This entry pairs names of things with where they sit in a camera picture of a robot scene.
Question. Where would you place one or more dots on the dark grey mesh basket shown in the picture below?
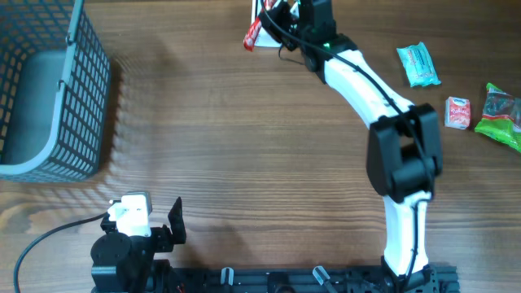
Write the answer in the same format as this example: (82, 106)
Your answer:
(55, 82)

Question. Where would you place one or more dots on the small red snack packet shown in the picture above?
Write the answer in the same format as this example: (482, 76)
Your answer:
(457, 113)

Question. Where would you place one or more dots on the white barcode scanner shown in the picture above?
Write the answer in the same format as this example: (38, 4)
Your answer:
(263, 39)

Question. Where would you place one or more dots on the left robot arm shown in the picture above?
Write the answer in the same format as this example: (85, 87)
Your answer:
(123, 259)

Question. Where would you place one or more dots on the green clear snack bag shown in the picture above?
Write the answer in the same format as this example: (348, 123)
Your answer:
(500, 118)

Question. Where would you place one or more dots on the red snack wrapper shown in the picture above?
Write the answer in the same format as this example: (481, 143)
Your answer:
(254, 29)

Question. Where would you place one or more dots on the pale teal snack packet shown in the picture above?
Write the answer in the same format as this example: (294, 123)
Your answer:
(418, 65)

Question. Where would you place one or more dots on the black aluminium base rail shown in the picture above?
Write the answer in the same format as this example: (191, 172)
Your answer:
(364, 279)

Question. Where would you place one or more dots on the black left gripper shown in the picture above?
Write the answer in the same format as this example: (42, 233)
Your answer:
(162, 233)

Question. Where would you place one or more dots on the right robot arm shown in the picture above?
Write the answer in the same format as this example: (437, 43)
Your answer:
(404, 154)

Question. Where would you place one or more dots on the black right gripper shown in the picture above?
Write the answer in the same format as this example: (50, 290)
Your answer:
(269, 21)

